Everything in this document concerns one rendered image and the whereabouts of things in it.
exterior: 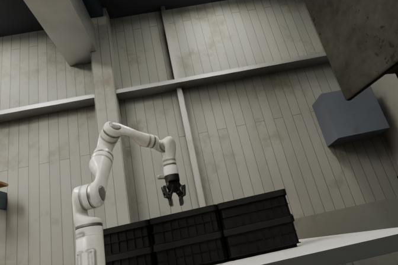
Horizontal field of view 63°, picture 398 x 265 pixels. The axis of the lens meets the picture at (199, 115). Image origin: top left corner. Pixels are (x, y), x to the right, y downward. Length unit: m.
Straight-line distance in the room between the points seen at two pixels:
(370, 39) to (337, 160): 2.79
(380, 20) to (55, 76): 4.50
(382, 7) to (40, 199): 4.33
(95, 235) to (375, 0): 1.99
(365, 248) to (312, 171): 3.77
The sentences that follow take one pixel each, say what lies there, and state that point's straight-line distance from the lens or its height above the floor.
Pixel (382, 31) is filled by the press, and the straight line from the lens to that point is 2.27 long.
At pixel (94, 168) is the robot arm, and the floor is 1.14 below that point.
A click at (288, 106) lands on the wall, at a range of 4.95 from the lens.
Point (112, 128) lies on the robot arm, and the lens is 1.56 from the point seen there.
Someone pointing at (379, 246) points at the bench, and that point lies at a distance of 1.00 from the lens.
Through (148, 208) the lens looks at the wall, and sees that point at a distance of 4.44.
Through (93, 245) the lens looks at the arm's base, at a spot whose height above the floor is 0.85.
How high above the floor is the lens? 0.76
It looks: 22 degrees up
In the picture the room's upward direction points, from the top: 12 degrees counter-clockwise
